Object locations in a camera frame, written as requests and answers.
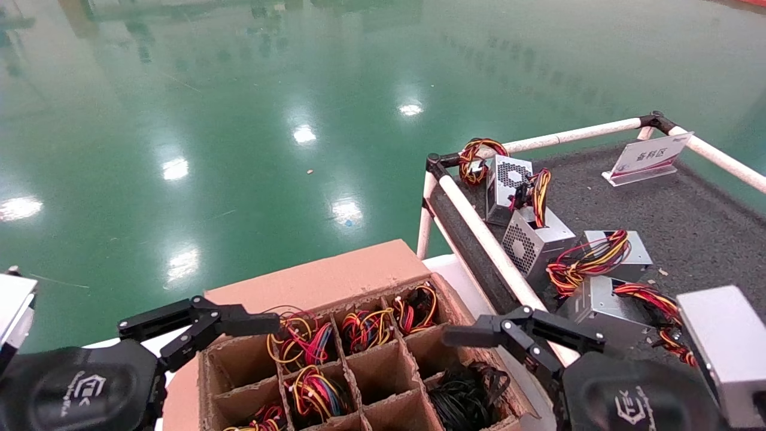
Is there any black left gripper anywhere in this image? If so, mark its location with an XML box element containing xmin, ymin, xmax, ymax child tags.
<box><xmin>0</xmin><ymin>340</ymin><xmax>166</xmax><ymax>431</ymax></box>

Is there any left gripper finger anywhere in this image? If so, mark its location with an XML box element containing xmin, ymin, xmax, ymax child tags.
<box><xmin>118</xmin><ymin>296</ymin><xmax>282</xmax><ymax>373</ymax></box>

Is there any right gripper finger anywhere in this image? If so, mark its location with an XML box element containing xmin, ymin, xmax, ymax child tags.
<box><xmin>442</xmin><ymin>305</ymin><xmax>606</xmax><ymax>390</ymax></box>

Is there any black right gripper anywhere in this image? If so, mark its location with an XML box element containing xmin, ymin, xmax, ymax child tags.
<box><xmin>561</xmin><ymin>350</ymin><xmax>737</xmax><ymax>431</ymax></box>

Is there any silver power supply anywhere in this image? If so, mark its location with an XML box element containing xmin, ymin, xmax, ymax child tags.
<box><xmin>392</xmin><ymin>286</ymin><xmax>439</xmax><ymax>335</ymax></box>
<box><xmin>290</xmin><ymin>365</ymin><xmax>354</xmax><ymax>420</ymax></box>
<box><xmin>224</xmin><ymin>403</ymin><xmax>287</xmax><ymax>431</ymax></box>
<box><xmin>341</xmin><ymin>307</ymin><xmax>396</xmax><ymax>354</ymax></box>
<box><xmin>500</xmin><ymin>168</ymin><xmax>577</xmax><ymax>283</ymax></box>
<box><xmin>557</xmin><ymin>277</ymin><xmax>698</xmax><ymax>367</ymax></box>
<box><xmin>266</xmin><ymin>306</ymin><xmax>336</xmax><ymax>367</ymax></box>
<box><xmin>458</xmin><ymin>138</ymin><xmax>534</xmax><ymax>227</ymax></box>
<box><xmin>546</xmin><ymin>229</ymin><xmax>654</xmax><ymax>297</ymax></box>

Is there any brown cardboard box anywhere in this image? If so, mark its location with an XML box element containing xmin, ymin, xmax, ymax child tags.
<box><xmin>163</xmin><ymin>239</ymin><xmax>539</xmax><ymax>431</ymax></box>

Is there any cardboard divider grid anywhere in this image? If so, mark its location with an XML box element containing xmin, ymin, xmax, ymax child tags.
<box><xmin>200</xmin><ymin>281</ymin><xmax>521</xmax><ymax>431</ymax></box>

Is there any grey power supply centre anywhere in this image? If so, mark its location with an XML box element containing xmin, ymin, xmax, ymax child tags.
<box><xmin>676</xmin><ymin>286</ymin><xmax>766</xmax><ymax>429</ymax></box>

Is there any white pipe leg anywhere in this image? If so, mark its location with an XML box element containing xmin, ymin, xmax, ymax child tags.
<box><xmin>416</xmin><ymin>171</ymin><xmax>440</xmax><ymax>261</ymax></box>

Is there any black pipe corner connector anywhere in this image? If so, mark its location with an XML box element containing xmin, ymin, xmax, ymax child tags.
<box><xmin>426</xmin><ymin>153</ymin><xmax>460</xmax><ymax>180</ymax></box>
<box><xmin>639</xmin><ymin>111</ymin><xmax>677</xmax><ymax>135</ymax></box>

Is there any clear acrylic sign stand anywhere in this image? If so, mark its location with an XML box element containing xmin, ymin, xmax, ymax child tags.
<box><xmin>601</xmin><ymin>130</ymin><xmax>695</xmax><ymax>187</ymax></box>

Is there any black cable bundle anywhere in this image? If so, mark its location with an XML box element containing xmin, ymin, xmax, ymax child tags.
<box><xmin>428</xmin><ymin>358</ymin><xmax>512</xmax><ymax>431</ymax></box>

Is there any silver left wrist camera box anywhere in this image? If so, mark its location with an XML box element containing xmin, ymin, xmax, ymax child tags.
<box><xmin>0</xmin><ymin>272</ymin><xmax>38</xmax><ymax>375</ymax></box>

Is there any white pipe rail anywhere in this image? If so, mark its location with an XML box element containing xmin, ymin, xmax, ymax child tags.
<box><xmin>669</xmin><ymin>125</ymin><xmax>766</xmax><ymax>195</ymax></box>
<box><xmin>437</xmin><ymin>177</ymin><xmax>570</xmax><ymax>367</ymax></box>
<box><xmin>482</xmin><ymin>117</ymin><xmax>644</xmax><ymax>157</ymax></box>

